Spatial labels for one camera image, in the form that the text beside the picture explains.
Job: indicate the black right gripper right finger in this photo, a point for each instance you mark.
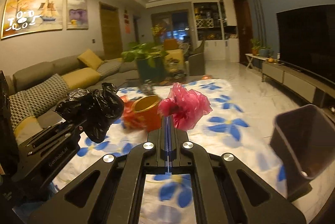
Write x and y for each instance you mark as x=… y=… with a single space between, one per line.
x=225 y=190

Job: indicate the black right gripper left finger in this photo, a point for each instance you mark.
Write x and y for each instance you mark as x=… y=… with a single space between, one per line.
x=109 y=191

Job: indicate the black plastic bag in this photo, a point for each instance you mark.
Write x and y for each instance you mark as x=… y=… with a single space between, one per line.
x=93 y=109

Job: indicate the red gold paper cup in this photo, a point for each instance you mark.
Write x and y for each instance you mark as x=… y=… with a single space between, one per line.
x=142 y=113

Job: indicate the pink plastic bag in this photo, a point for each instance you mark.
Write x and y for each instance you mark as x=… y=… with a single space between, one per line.
x=186 y=107

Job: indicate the grey trash bin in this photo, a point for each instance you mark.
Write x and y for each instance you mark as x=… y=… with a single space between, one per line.
x=303 y=139

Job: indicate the houndstooth patterned cushion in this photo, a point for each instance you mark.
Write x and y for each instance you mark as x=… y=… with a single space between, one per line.
x=37 y=100

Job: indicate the floral blue white tablecloth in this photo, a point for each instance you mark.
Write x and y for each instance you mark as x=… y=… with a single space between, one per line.
x=168 y=198

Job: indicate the grey sectional sofa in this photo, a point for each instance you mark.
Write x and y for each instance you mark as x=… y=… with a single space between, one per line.
x=36 y=74

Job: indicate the yellow seat cushion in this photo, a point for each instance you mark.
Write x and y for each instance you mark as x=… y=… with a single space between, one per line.
x=81 y=78

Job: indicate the yellow back pillow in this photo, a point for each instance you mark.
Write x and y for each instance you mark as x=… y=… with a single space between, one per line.
x=90 y=59

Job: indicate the green potted plant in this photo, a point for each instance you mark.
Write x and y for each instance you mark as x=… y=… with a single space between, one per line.
x=149 y=60

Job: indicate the tv cabinet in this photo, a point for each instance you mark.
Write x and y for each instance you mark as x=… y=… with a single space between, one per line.
x=305 y=86

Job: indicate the small potted plant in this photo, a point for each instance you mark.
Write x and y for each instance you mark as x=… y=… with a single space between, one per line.
x=255 y=46

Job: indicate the purple abstract painting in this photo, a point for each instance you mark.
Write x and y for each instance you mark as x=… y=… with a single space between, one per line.
x=77 y=14

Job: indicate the wooden door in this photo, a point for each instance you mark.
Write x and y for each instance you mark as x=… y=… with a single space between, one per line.
x=111 y=31

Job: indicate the sailboat painting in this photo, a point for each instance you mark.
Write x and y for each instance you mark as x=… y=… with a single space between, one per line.
x=31 y=16

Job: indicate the display shelf cabinet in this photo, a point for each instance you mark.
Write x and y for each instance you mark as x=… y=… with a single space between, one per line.
x=212 y=23

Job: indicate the black television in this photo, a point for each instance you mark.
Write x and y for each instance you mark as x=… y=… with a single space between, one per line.
x=306 y=39

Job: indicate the dark brown door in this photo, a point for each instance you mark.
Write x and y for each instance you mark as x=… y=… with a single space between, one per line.
x=244 y=28

